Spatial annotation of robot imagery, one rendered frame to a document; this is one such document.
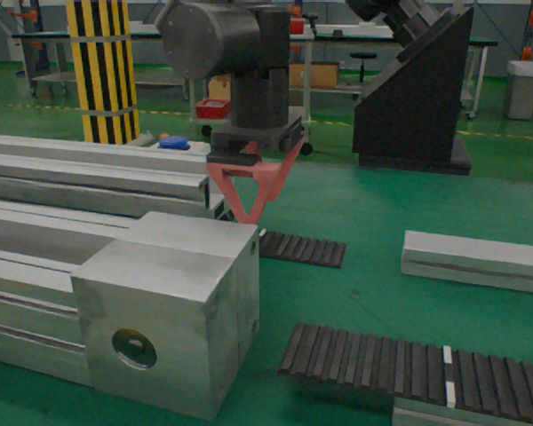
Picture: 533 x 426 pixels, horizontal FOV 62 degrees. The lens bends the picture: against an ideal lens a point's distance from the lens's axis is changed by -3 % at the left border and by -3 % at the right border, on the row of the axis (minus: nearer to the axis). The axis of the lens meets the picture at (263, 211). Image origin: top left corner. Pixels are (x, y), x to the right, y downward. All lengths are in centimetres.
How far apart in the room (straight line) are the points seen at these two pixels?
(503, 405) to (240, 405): 16
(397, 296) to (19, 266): 31
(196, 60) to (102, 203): 21
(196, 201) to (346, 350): 23
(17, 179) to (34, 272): 28
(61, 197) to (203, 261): 29
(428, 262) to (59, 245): 34
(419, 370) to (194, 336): 14
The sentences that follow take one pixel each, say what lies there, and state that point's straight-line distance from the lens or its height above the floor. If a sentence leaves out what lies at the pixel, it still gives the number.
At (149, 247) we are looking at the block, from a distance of 31.
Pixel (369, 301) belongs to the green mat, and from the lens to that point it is 43.
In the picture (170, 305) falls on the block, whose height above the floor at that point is 87.
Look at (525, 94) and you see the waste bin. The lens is 538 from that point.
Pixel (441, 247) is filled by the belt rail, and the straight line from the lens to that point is 47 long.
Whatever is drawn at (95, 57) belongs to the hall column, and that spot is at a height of 71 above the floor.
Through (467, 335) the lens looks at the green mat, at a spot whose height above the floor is 78.
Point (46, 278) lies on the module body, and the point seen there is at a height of 86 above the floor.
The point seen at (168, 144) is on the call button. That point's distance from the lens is 64.
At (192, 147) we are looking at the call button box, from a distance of 66.
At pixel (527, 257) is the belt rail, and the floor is 81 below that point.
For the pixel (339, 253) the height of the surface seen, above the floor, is 78.
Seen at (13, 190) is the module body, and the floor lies 83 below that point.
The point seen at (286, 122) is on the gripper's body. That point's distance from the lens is 45.
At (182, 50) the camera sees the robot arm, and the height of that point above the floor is 99.
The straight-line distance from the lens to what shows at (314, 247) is 50.
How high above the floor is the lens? 102
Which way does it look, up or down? 24 degrees down
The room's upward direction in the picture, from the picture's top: straight up
